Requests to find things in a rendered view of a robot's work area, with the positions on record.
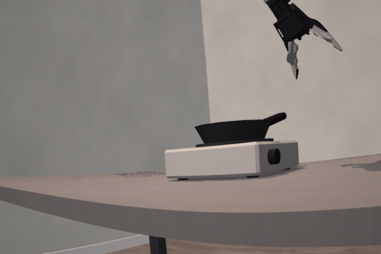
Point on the white portable hot plate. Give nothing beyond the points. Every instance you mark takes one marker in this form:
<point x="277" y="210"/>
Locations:
<point x="238" y="158"/>

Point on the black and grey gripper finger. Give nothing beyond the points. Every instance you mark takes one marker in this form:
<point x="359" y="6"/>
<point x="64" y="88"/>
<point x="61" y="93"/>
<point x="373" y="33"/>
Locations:
<point x="291" y="58"/>
<point x="320" y="30"/>

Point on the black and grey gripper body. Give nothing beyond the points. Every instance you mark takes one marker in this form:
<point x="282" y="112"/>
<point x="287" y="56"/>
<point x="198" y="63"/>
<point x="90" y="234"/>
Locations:
<point x="292" y="23"/>

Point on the black frying pan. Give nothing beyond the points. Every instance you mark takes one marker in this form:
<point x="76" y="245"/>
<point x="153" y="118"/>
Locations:
<point x="237" y="130"/>

